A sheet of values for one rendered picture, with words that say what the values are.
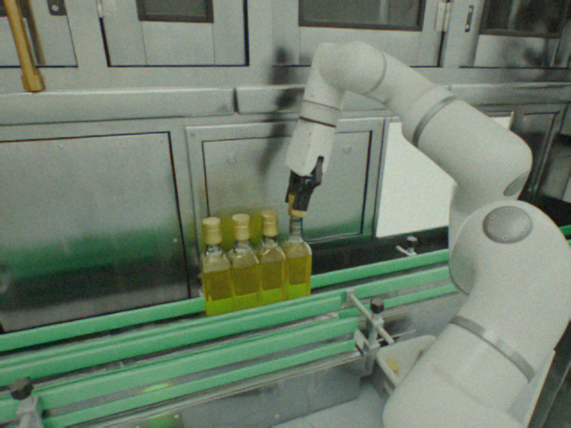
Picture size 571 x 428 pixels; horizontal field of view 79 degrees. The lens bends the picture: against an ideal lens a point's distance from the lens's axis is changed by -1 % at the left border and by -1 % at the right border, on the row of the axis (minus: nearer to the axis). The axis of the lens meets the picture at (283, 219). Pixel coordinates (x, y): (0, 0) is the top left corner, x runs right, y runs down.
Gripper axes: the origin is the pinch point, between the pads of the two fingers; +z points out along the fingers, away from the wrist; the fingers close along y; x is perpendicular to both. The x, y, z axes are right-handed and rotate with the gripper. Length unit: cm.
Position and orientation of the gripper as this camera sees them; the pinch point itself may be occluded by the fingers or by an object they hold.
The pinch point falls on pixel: (297, 197)
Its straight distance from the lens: 70.6
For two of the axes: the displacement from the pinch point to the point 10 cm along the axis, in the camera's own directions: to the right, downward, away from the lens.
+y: 3.4, 3.7, -8.6
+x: 9.1, 1.0, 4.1
